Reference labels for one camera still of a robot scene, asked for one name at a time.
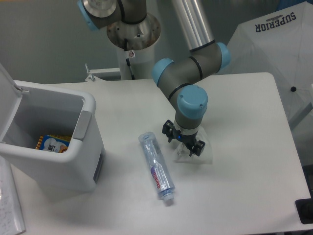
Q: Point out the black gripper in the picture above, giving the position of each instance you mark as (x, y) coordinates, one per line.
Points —
(186, 136)

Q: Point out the clear plastic bag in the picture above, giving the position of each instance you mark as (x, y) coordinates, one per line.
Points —
(181, 153)

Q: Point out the clear plastic water bottle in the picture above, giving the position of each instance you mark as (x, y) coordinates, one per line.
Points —
(157, 167)

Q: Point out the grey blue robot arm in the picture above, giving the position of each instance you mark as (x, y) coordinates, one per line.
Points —
(177, 81)

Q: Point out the white open trash can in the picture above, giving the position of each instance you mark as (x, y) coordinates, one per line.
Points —
(30, 110)

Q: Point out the blue yellow snack packet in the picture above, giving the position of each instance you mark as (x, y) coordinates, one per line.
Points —
(53, 143)

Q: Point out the white umbrella with lettering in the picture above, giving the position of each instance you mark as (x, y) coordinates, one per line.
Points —
(280, 43)

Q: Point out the black device at edge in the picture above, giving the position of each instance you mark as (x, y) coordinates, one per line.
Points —
(305, 210)

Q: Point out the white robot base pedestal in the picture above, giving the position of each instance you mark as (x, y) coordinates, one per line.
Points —
(135, 46)

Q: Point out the white metal mounting bracket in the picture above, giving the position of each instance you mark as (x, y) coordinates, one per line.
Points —
(111, 74)

